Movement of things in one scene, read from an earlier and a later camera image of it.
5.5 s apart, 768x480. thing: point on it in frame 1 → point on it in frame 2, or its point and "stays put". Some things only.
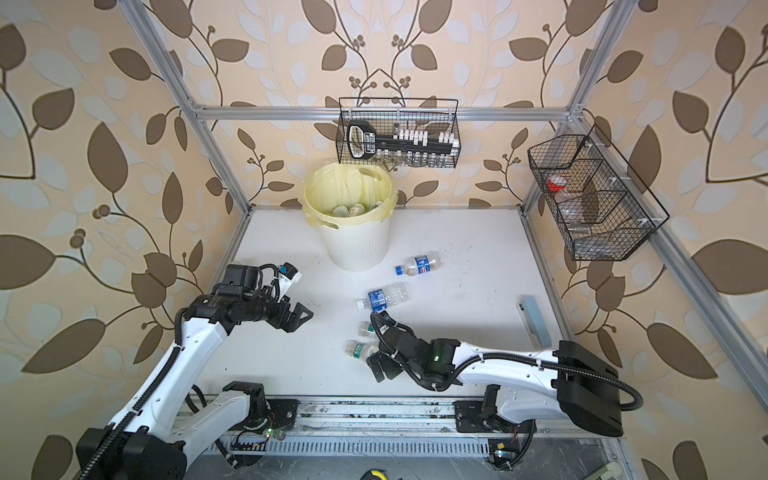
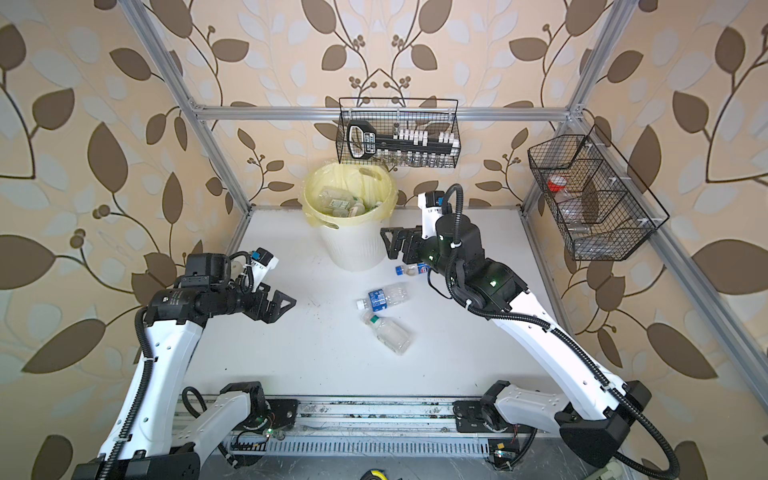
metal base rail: x=402 y=426 stays put
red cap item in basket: x=556 y=183 stays put
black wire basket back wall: x=393 y=131 stays put
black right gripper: x=389 y=369 → x=414 y=237
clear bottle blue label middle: x=378 y=300 stays put
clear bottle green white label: x=362 y=348 → x=340 y=202
